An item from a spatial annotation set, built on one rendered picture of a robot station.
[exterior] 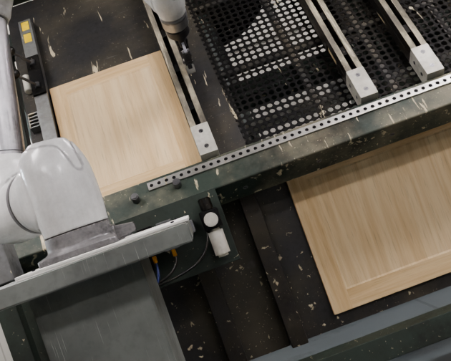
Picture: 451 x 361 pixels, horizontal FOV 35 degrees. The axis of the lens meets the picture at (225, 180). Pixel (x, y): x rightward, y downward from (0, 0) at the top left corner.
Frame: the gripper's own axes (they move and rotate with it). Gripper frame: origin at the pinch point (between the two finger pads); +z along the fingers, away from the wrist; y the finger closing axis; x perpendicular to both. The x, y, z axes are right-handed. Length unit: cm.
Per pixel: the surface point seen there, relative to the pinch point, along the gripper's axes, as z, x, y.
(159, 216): 4, 26, -52
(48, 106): 4, 52, 8
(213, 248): 8, 14, -67
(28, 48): 4, 55, 41
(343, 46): 3, -52, -14
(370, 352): 41, -22, -104
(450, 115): 12, -74, -50
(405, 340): 42, -34, -105
